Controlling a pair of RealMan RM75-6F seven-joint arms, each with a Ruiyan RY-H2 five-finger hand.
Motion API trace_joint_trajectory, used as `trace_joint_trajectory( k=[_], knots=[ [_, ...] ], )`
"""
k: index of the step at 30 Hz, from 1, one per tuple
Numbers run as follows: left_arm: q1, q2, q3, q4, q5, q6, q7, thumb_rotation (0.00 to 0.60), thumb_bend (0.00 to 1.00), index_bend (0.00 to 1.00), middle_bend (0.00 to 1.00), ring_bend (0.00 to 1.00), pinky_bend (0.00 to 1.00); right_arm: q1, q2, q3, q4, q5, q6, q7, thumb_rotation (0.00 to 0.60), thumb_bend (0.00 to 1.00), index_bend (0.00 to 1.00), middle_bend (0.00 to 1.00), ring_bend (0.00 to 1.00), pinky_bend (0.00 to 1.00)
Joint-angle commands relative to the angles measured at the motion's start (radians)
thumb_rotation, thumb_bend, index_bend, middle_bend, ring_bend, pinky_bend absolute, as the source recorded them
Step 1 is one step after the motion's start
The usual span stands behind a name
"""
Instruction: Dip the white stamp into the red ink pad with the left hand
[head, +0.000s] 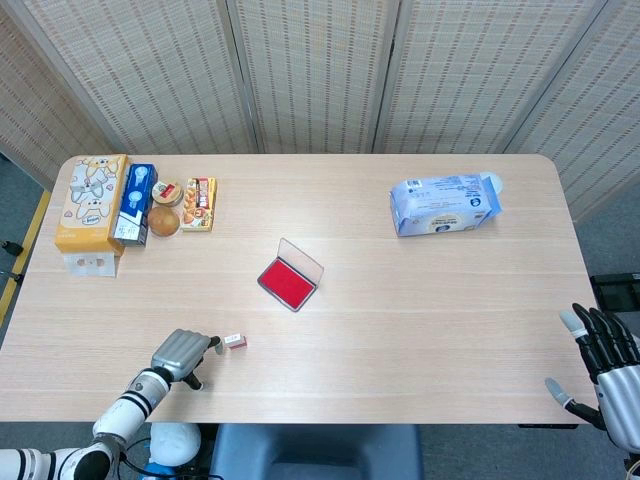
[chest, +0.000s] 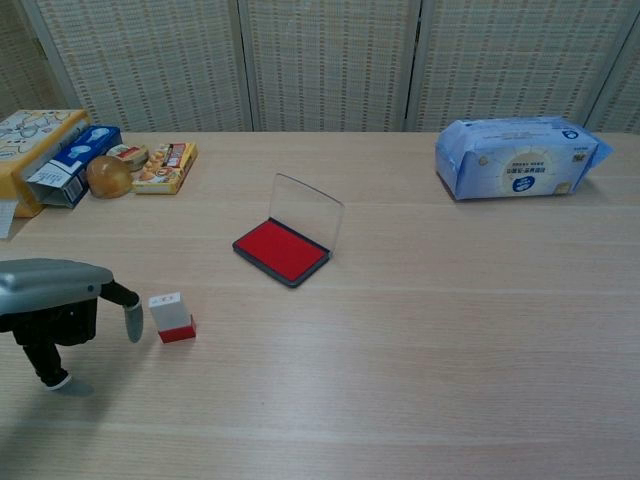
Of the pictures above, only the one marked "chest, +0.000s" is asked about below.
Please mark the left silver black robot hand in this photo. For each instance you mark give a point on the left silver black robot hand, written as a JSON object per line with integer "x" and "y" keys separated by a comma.
{"x": 50, "y": 285}

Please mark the small red white stamp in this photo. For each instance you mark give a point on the small red white stamp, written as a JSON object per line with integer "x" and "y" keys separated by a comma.
{"x": 170, "y": 315}

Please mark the yellow cartoon tissue box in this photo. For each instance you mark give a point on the yellow cartoon tissue box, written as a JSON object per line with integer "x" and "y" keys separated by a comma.
{"x": 20, "y": 165}

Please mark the brown bread bun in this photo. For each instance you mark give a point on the brown bread bun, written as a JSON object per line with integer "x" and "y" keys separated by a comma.
{"x": 107, "y": 175}

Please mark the blue light bulb box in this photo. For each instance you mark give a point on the blue light bulb box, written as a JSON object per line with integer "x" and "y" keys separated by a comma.
{"x": 75, "y": 155}

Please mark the round food tin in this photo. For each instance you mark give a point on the round food tin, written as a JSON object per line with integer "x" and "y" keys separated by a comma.
{"x": 130, "y": 155}

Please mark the yellow curry box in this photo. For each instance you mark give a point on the yellow curry box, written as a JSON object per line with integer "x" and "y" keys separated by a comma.
{"x": 165, "y": 170}

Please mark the woven folding screen panel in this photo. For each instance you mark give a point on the woven folding screen panel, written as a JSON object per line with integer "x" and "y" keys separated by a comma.
{"x": 20, "y": 60}
{"x": 330, "y": 65}
{"x": 150, "y": 65}
{"x": 625, "y": 100}
{"x": 515, "y": 60}

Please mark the red ink pad clear lid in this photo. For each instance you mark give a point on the red ink pad clear lid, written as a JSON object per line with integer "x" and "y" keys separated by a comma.
{"x": 280, "y": 250}

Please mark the blue wet wipes pack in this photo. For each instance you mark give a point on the blue wet wipes pack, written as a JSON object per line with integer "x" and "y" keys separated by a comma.
{"x": 520, "y": 160}

